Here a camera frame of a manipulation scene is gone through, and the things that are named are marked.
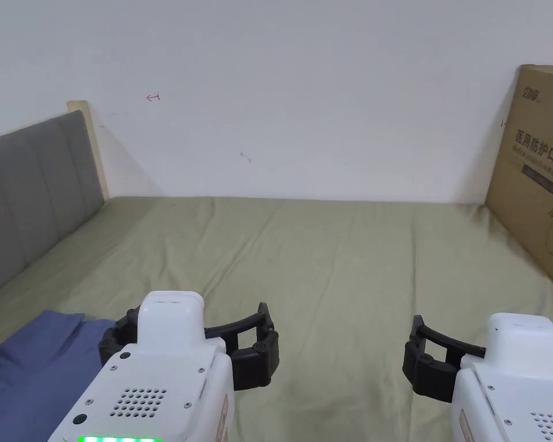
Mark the bed with pale green sheet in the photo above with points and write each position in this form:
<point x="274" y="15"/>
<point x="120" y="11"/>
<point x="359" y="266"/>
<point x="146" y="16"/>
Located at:
<point x="327" y="258"/>

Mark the dark blue shirt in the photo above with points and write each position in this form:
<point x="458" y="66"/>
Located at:
<point x="41" y="368"/>

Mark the grey padded headboard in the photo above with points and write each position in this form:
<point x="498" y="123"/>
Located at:
<point x="32" y="193"/>

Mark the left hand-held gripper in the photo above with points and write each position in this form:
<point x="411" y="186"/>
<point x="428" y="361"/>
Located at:
<point x="166" y="382"/>

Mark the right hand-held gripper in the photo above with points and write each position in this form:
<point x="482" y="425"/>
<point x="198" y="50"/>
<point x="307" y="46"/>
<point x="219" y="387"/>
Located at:
<point x="516" y="391"/>

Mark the brown cardboard carton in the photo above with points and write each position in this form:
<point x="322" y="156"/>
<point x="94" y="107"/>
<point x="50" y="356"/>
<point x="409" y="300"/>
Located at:
<point x="534" y="184"/>

